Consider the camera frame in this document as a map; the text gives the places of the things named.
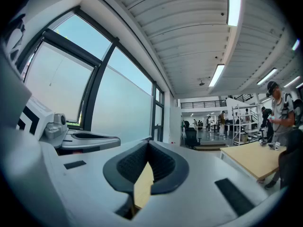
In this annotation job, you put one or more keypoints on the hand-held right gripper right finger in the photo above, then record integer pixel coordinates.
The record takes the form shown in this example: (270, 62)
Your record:
(198, 174)

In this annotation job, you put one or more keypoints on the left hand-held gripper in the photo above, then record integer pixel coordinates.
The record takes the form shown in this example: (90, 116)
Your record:
(46, 124)

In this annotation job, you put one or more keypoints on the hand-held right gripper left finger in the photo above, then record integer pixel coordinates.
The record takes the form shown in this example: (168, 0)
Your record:
(90, 188)

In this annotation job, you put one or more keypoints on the black office chair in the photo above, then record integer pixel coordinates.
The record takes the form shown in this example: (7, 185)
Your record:
(192, 138)

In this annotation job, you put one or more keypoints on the white roller blind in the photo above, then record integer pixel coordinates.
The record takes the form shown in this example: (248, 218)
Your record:
(59, 84)
(123, 105)

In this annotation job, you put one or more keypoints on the white metal shelving rack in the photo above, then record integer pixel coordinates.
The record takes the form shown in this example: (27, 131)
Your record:
(243, 124)

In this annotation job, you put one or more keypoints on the black balcony railing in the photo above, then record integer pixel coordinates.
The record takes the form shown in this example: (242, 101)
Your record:
(203, 103)

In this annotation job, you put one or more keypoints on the white device on table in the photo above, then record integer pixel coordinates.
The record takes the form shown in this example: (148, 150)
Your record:
(274, 146)

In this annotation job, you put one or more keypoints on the black chair backrest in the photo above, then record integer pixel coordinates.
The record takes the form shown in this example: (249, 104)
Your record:
(292, 159)

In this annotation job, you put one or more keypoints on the long ceiling light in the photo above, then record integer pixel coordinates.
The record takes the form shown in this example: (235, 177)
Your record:
(267, 76)
(292, 81)
(234, 5)
(216, 75)

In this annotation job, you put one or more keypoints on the black window frame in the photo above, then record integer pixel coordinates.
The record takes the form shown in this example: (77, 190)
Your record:
(99, 79)

